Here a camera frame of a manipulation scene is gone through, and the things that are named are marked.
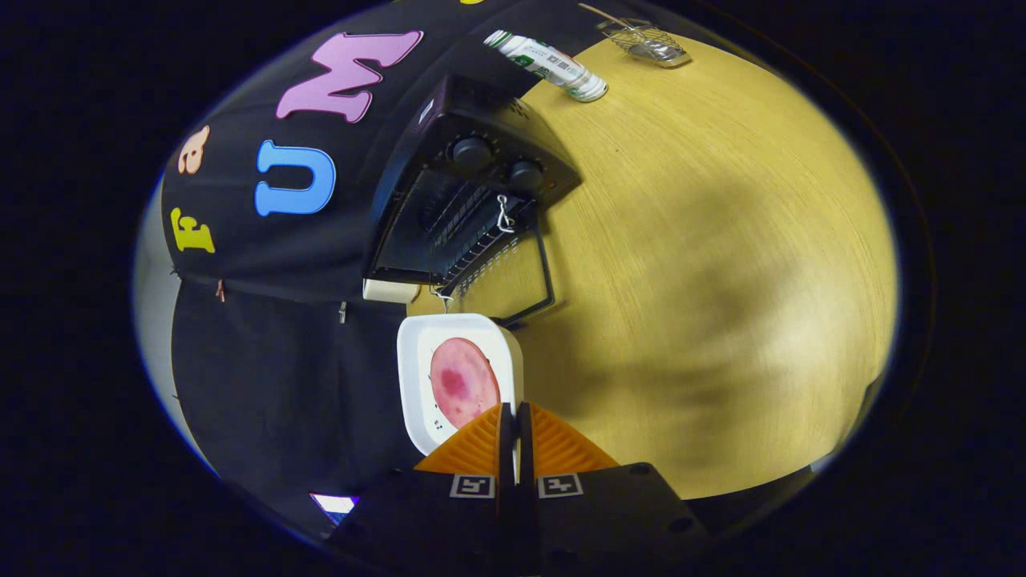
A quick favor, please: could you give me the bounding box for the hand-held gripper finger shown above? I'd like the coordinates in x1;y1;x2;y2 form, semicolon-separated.
329;403;515;575
517;403;710;575

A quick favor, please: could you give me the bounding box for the pink ham slice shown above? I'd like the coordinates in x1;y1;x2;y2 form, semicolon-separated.
430;337;502;430

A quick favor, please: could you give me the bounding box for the white rectangular food tray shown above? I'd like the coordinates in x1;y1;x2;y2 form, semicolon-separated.
397;313;524;456

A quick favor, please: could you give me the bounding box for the black toaster oven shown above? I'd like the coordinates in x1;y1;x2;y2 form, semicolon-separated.
362;74;582;329

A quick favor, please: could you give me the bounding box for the white pop-up toaster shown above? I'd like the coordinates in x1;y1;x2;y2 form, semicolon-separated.
362;278;422;305

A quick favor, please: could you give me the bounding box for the black backdrop cloth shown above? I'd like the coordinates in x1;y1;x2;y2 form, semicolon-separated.
160;0;610;522

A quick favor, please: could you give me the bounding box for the white bottle with green label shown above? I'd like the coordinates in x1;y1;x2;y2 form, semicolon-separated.
483;30;608;103

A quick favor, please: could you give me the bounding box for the thin wooden stick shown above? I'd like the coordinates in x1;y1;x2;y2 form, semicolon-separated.
577;2;634;29

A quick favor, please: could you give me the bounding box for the wire basket holder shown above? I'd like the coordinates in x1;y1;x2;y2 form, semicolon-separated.
597;18;692;69

